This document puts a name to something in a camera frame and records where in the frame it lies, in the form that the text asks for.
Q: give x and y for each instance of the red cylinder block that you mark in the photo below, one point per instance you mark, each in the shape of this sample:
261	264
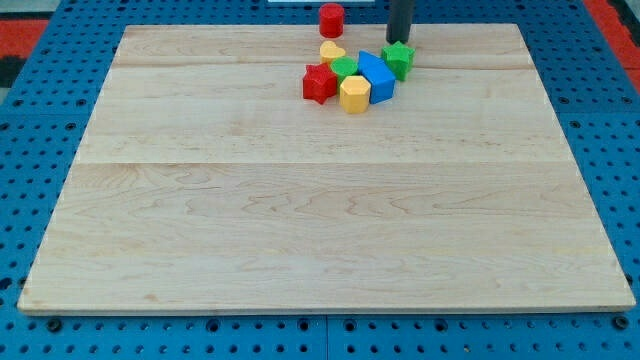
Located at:
331	20

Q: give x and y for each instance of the yellow heart block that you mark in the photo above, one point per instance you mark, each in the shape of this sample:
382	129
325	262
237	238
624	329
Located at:
330	51

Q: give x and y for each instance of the red star block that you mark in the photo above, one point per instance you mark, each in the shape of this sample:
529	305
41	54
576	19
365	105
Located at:
319	83

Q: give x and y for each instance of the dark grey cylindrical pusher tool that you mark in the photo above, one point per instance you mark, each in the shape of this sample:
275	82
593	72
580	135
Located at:
399	20

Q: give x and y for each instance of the green star block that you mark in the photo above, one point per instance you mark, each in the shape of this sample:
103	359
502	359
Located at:
399	59

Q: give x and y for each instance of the blue rectangular block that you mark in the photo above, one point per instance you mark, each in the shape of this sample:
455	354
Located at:
376	72

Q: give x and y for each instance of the yellow hexagon block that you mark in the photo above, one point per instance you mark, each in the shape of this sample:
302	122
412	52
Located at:
354	94

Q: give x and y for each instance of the green cylinder block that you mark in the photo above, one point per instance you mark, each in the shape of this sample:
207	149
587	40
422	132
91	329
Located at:
343	67

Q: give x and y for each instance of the blue perforated metal table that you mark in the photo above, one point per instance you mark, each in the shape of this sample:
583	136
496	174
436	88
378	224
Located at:
55	55

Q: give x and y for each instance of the light wooden board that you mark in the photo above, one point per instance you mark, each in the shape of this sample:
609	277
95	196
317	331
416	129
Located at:
205	184

